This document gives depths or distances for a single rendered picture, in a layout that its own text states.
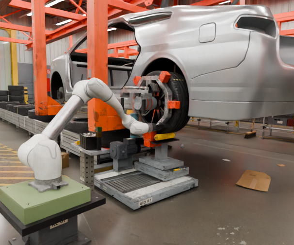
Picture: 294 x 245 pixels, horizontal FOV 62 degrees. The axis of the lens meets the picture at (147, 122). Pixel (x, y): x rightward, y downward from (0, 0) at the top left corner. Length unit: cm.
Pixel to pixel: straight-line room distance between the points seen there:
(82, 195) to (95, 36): 167
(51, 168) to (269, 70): 168
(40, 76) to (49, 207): 321
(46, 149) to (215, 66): 144
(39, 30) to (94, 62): 204
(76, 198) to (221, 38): 160
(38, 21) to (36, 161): 327
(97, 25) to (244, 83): 155
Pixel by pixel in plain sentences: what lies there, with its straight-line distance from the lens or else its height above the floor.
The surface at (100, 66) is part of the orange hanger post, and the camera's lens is 265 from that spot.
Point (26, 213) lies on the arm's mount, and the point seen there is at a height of 36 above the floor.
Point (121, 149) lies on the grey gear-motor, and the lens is 261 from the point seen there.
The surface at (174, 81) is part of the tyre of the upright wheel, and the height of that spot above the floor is 106.
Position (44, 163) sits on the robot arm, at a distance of 154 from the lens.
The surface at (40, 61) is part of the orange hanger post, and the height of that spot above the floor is 142.
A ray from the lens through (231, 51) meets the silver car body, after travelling 208.
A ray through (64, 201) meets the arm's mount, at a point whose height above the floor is 35.
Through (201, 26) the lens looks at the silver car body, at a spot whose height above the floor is 154.
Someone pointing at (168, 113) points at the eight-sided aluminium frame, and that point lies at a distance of 229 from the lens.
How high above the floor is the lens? 97
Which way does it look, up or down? 7 degrees down
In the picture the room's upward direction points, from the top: 1 degrees clockwise
